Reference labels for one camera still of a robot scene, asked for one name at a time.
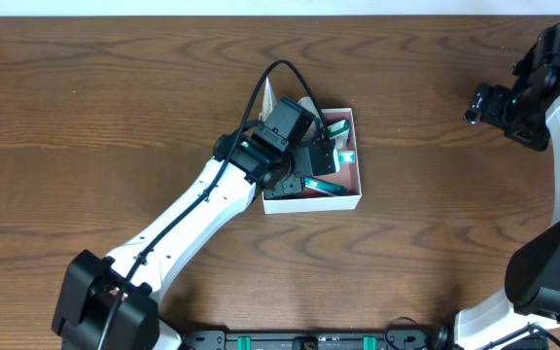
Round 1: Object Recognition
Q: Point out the clear blue soap dispenser bottle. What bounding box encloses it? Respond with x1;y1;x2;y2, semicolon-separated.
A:
298;97;321;140

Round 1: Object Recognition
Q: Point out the white Pantene tube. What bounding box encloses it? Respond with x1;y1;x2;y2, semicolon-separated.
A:
260;78;277;122

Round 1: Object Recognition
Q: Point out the small green white box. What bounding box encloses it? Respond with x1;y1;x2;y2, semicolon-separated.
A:
328;120;351;150

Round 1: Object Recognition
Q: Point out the Colgate toothpaste tube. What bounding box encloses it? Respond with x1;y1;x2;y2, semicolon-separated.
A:
303;177;347;196

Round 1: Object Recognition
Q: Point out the green white toothbrush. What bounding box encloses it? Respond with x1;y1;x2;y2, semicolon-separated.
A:
337;150;357;164

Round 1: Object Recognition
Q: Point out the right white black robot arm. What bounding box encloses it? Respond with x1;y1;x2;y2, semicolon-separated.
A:
450;21;560;349

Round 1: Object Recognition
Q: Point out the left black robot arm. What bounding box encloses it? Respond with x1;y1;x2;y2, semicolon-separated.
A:
52;97;338;350

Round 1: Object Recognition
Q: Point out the white box pink interior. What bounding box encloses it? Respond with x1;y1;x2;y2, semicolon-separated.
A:
259;107;363;216

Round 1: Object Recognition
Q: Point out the left black cable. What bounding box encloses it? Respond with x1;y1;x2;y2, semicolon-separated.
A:
95;58;333;350

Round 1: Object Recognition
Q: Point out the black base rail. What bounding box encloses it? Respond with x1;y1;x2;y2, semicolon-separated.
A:
180;319;463;350

